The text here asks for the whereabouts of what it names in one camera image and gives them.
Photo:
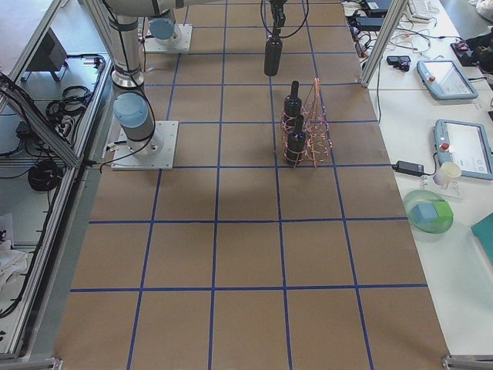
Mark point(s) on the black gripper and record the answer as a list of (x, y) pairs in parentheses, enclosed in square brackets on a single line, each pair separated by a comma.
[(276, 20)]

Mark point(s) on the blue foam cube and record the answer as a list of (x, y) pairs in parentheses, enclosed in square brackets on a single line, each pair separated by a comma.
[(422, 215)]

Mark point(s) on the green foam cube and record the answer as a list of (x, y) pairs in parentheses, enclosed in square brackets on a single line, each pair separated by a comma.
[(443, 212)]

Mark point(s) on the near teach pendant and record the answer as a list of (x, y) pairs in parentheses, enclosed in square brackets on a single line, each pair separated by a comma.
[(465, 144)]

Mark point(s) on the front wine bottle in basket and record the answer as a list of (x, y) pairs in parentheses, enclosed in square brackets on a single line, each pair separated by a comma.
[(296, 140)]

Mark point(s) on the white paper cup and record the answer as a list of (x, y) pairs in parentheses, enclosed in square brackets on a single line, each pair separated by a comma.
[(447, 172)]

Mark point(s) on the clear acrylic stand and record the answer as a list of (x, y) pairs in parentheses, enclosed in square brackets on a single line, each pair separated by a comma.
[(450, 190)]

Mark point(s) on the rear wine bottle in basket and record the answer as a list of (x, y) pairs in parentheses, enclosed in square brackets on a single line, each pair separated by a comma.
[(292, 105)]

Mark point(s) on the wine bottle in basket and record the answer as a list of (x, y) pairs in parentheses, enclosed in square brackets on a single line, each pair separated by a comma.
[(292, 105), (296, 140)]

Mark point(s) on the aluminium frame post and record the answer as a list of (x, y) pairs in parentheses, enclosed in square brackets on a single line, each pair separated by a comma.
[(390, 23)]

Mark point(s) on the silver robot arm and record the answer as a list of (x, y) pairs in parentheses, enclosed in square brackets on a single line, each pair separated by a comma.
[(164, 30), (123, 22)]

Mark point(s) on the teach pendant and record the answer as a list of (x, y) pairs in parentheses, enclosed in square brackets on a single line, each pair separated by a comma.
[(445, 80), (465, 144)]

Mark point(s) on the dark wine bottle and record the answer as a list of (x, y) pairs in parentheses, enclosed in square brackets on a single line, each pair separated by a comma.
[(272, 55)]

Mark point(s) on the black control box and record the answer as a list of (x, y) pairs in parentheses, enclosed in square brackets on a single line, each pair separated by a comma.
[(50, 57)]

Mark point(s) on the green glass bowl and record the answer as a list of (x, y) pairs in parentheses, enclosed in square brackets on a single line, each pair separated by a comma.
[(424, 196)]

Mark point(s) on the black power adapter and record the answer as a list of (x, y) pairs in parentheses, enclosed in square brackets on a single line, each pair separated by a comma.
[(413, 169)]

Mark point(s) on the copper wire wine basket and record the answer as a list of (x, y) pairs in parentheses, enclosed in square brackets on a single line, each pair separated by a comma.
[(318, 143)]

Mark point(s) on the far teach pendant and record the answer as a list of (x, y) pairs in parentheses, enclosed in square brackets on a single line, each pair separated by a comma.
[(445, 80)]

